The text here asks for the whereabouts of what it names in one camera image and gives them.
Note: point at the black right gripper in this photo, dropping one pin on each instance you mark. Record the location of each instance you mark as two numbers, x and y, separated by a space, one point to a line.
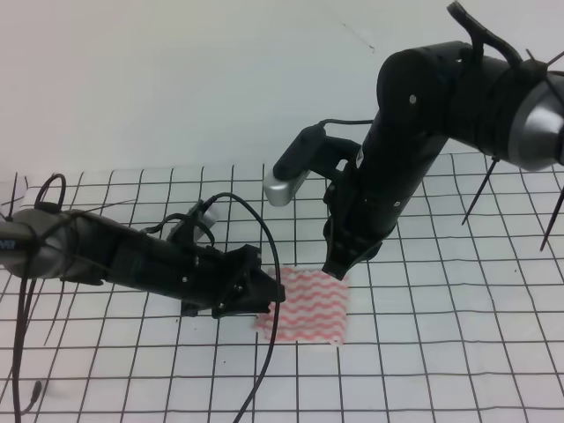
369 187

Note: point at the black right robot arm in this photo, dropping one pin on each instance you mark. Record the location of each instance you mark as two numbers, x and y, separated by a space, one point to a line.
512 112

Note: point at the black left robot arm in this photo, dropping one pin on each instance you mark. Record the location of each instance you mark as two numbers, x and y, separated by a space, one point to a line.
83 247

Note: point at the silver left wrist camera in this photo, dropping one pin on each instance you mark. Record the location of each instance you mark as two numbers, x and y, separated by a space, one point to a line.
204 215

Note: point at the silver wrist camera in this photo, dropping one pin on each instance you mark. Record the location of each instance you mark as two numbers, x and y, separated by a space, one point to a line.
280 193
204 215

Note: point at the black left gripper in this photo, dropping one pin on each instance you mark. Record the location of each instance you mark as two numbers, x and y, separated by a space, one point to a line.
201 278

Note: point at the pink wavy striped towel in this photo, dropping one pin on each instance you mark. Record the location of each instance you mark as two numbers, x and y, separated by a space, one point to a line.
314 310

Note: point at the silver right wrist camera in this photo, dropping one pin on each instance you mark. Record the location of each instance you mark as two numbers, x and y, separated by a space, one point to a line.
280 193

